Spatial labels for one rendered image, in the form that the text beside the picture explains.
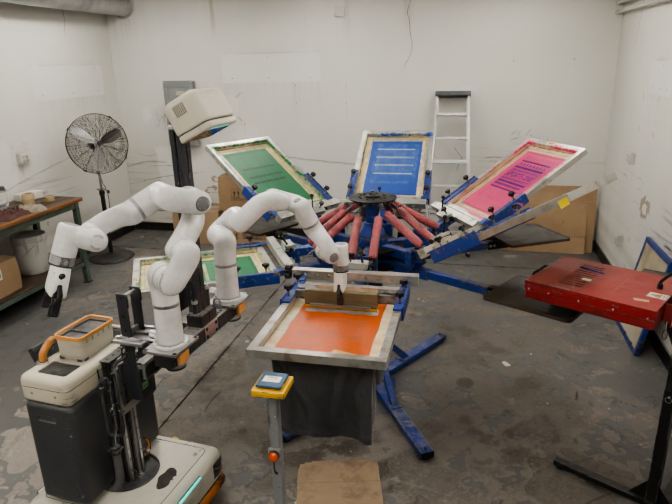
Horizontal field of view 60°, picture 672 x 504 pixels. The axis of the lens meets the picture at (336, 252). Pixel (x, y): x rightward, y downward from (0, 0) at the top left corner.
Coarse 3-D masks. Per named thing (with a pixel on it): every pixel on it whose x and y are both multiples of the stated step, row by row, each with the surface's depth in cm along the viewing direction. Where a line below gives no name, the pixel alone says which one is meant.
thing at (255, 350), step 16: (320, 288) 305; (352, 288) 301; (368, 288) 299; (384, 288) 298; (288, 304) 281; (272, 320) 264; (256, 336) 249; (256, 352) 238; (272, 352) 236; (288, 352) 235; (304, 352) 234; (320, 352) 234; (384, 352) 233; (368, 368) 228; (384, 368) 227
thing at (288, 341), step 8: (304, 304) 289; (304, 312) 280; (312, 312) 280; (320, 312) 280; (336, 312) 279; (296, 320) 272; (304, 320) 272; (288, 328) 264; (296, 328) 264; (288, 336) 256; (280, 344) 249; (288, 344) 249; (296, 344) 249; (304, 344) 249; (312, 344) 248; (320, 344) 248
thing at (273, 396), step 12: (288, 384) 219; (252, 396) 216; (264, 396) 215; (276, 396) 213; (276, 408) 221; (276, 420) 222; (276, 432) 224; (276, 444) 226; (276, 468) 230; (276, 480) 232; (276, 492) 234
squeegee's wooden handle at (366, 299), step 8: (312, 288) 282; (312, 296) 281; (320, 296) 280; (328, 296) 279; (336, 296) 278; (344, 296) 277; (352, 296) 276; (360, 296) 275; (368, 296) 274; (376, 296) 273; (344, 304) 278; (352, 304) 277; (360, 304) 276; (368, 304) 276; (376, 304) 275
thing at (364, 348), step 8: (384, 304) 287; (376, 320) 270; (368, 328) 262; (376, 328) 262; (368, 336) 254; (328, 344) 248; (336, 344) 248; (344, 344) 248; (352, 344) 248; (360, 344) 247; (368, 344) 247; (352, 352) 241; (360, 352) 241; (368, 352) 240
